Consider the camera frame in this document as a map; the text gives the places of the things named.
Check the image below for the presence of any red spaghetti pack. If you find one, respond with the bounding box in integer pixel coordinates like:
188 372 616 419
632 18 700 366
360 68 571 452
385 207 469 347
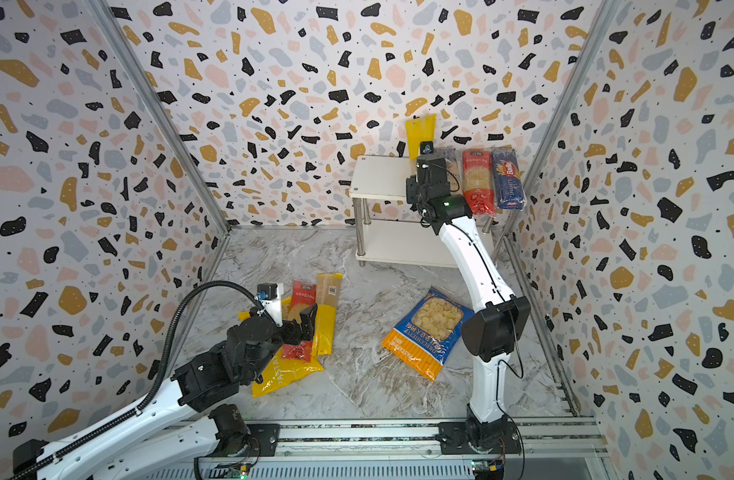
282 281 317 361
462 150 496 216

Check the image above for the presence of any white two-tier shelf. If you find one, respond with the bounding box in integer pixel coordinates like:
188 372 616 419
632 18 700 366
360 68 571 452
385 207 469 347
351 156 458 268

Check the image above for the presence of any dark blue clear spaghetti pack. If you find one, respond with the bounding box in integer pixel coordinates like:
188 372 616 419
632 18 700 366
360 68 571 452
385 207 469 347
440 147 465 195

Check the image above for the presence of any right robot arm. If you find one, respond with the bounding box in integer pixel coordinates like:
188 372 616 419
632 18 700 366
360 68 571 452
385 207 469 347
406 153 531 452

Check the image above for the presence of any yellow spaghetti pack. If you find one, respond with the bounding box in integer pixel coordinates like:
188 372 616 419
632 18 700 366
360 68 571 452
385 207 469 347
405 114 436 160

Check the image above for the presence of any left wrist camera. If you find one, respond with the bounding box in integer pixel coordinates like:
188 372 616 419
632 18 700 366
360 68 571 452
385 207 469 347
257 283 284 327

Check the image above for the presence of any yellow pasta bag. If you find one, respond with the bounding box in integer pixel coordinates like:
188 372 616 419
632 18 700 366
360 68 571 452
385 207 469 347
237 296 326 398

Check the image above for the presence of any blue orange orecchiette bag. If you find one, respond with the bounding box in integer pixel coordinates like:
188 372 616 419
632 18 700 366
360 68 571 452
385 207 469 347
381 288 474 381

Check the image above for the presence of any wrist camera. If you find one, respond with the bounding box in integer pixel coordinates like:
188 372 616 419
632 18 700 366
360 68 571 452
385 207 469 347
419 141 435 156
257 283 284 327

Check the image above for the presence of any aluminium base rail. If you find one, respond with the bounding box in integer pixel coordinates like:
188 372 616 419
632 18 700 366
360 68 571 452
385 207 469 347
148 417 617 479

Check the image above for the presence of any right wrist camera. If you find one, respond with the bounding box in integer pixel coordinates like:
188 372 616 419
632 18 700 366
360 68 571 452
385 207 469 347
419 141 435 156

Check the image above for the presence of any black corrugated cable hose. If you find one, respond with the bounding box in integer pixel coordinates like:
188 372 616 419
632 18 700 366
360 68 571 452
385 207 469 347
6 280 266 480

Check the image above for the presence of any blue Barilla spaghetti pack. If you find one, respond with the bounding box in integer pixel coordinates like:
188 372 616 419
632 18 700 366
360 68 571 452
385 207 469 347
491 147 525 210

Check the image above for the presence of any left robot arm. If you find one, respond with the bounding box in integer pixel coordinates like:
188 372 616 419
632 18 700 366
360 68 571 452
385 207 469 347
13 305 318 479

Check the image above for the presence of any yellow spaghetti pack barcode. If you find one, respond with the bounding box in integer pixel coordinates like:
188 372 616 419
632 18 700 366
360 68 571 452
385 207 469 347
315 273 343 355

